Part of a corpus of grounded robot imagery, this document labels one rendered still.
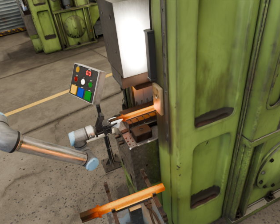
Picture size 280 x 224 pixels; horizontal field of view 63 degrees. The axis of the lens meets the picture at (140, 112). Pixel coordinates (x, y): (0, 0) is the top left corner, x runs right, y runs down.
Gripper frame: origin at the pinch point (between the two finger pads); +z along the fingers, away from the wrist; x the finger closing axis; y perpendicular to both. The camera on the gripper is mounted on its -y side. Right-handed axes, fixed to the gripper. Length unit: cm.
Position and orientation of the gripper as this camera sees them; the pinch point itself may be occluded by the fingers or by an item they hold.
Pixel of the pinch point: (120, 118)
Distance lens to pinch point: 161.5
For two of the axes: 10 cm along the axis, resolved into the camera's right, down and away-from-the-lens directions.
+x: 4.0, 5.0, -7.7
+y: 1.3, 8.0, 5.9
